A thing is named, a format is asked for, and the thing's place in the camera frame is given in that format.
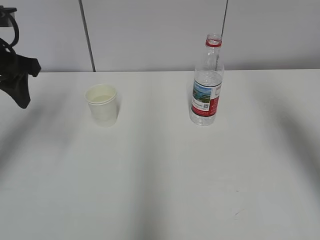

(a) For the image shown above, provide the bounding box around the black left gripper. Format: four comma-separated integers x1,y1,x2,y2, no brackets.
0,38,41,109

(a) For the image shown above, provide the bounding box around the white paper cup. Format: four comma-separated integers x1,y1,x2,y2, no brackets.
84,84,118,127

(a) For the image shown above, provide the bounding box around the clear plastic water bottle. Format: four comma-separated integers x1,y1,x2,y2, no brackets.
189,33,224,126

